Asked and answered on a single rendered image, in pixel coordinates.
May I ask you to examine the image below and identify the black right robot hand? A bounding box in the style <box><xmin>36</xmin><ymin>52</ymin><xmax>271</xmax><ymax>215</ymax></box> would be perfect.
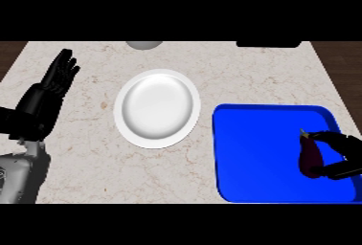
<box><xmin>309</xmin><ymin>130</ymin><xmax>362</xmax><ymax>181</ymax></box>

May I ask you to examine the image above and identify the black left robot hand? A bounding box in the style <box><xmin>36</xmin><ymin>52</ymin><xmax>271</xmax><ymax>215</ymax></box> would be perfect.
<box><xmin>0</xmin><ymin>48</ymin><xmax>83</xmax><ymax>143</ymax></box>

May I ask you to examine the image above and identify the dark purple eggplant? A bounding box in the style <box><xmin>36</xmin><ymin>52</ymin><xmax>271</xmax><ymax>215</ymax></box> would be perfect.
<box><xmin>297</xmin><ymin>128</ymin><xmax>325</xmax><ymax>179</ymax></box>

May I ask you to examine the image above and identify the blue tray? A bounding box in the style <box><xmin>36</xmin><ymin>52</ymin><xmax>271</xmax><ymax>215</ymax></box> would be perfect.
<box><xmin>211</xmin><ymin>103</ymin><xmax>362</xmax><ymax>204</ymax></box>

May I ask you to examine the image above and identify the white oval plate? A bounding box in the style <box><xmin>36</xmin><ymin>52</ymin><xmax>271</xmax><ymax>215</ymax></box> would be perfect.
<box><xmin>114</xmin><ymin>68</ymin><xmax>203</xmax><ymax>149</ymax></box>

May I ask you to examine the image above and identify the grey round object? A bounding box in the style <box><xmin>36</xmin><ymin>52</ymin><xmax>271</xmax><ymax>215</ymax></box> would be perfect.
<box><xmin>124</xmin><ymin>41</ymin><xmax>164</xmax><ymax>51</ymax></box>

